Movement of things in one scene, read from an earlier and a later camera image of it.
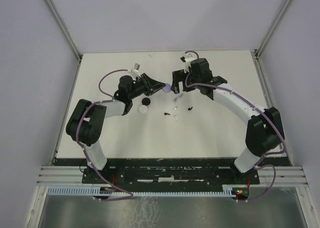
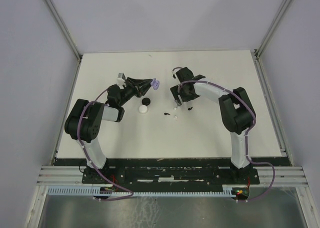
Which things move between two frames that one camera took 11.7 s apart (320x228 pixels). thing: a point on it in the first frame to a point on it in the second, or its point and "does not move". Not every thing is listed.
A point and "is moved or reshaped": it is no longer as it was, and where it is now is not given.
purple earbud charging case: (167, 88) is moved or reshaped
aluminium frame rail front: (57, 175) does not move
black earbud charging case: (146, 101) does not move
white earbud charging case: (143, 108) does not move
